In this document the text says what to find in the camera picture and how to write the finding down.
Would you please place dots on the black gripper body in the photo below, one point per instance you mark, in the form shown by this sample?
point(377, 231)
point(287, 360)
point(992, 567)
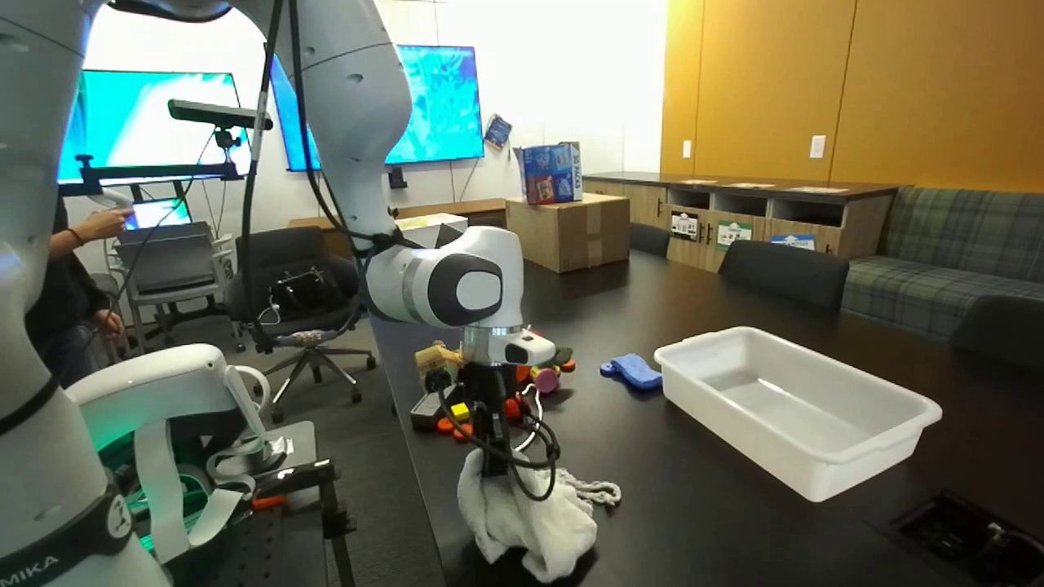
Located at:
point(491, 395)

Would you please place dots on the orange toy disc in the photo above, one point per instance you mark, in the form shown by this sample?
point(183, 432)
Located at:
point(444, 425)
point(513, 408)

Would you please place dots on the yellow toy block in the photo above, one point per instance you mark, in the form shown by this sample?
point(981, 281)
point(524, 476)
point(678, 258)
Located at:
point(459, 411)

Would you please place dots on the white terry towel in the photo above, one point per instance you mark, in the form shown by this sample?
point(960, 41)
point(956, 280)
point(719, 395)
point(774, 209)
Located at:
point(532, 524)

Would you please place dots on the small red toy piece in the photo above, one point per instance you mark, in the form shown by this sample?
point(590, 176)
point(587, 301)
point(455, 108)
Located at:
point(565, 363)

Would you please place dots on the blue toy block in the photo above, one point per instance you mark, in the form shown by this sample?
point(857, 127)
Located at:
point(635, 374)

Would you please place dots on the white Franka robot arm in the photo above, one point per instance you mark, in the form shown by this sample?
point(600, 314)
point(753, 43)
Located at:
point(349, 87)

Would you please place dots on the brown cardboard box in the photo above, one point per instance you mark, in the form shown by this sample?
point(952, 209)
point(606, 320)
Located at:
point(577, 231)

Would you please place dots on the blue printed box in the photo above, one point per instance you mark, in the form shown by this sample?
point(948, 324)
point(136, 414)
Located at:
point(550, 172)

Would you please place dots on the white plastic storage box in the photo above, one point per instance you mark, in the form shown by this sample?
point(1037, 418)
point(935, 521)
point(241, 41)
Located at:
point(786, 403)

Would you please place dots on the person bare hand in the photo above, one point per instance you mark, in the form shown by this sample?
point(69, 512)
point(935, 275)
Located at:
point(110, 324)
point(103, 225)

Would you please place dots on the black office chair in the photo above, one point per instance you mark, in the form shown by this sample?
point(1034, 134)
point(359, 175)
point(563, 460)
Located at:
point(298, 294)

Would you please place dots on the orange clip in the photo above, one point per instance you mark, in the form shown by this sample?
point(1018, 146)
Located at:
point(268, 503)

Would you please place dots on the small blue tag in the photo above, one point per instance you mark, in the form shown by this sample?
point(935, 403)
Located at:
point(497, 132)

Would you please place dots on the black chair back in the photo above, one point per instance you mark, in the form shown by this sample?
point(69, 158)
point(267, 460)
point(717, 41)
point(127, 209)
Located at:
point(1001, 331)
point(786, 275)

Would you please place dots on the wooden low cabinet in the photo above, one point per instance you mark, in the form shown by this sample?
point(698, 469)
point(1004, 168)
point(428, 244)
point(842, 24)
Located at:
point(761, 200)

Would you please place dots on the grey office chair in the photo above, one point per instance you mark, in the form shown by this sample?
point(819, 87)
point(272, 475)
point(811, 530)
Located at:
point(168, 264)

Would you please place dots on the open laptop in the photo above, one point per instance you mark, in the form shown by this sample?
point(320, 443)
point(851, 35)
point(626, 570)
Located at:
point(158, 213)

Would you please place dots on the black stand pole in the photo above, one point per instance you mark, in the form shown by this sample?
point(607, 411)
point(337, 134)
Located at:
point(165, 172)

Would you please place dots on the large computer monitor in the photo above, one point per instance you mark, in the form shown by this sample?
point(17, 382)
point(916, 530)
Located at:
point(141, 125)

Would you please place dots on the person in dark clothes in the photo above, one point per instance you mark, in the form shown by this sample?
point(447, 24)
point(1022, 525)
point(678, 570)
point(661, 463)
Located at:
point(61, 294)

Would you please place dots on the black recessed table outlet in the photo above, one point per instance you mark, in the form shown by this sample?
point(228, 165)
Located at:
point(967, 539)

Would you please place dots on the green plaid couch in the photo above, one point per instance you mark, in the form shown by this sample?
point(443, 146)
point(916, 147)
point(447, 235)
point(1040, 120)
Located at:
point(956, 272)

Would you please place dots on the wrist mounted camera box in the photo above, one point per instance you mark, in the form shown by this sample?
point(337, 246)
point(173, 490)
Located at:
point(511, 347)

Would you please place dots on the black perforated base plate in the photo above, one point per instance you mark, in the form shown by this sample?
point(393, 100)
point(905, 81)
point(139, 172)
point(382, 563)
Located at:
point(296, 524)

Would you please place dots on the wall mounted TV screen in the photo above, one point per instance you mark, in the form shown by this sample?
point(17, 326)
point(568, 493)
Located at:
point(443, 101)

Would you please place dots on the white wall outlet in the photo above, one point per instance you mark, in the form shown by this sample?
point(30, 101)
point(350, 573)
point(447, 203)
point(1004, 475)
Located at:
point(687, 147)
point(817, 147)

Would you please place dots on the black stereo camera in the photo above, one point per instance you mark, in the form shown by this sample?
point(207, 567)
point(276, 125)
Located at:
point(218, 113)

